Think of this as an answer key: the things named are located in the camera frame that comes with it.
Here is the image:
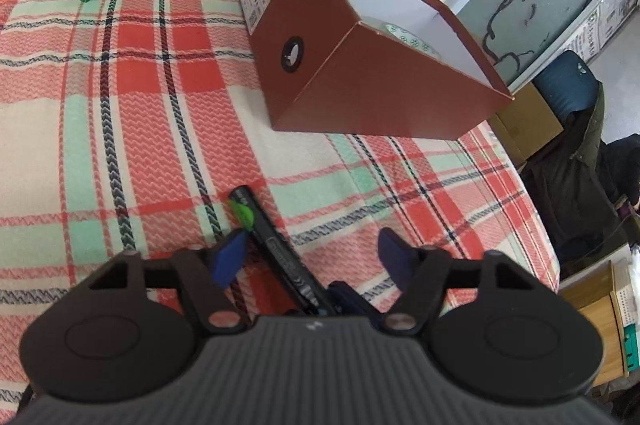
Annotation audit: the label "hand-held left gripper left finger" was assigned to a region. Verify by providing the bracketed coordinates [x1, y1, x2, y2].
[87, 229, 248, 336]

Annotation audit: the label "black pen with green clip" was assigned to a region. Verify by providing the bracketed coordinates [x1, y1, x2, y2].
[228, 186, 336, 317]

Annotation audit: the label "brown cardboard box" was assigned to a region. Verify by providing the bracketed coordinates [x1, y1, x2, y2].
[239, 0, 515, 140]

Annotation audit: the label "wooden cabinet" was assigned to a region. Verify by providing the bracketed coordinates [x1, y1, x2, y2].
[557, 260, 631, 388]

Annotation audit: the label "plain cardboard carton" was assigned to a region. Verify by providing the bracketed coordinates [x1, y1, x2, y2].
[487, 82, 578, 166]

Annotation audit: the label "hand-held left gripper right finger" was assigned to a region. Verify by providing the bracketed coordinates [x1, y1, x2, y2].
[377, 227, 541, 333]

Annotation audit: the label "dark green jacket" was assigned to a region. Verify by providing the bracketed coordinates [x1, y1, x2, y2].
[520, 80, 631, 256]

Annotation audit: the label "red plaid blanket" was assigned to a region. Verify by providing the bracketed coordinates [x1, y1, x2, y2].
[0, 0, 561, 406]

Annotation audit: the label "paper notices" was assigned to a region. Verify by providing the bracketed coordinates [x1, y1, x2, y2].
[570, 0, 640, 61]

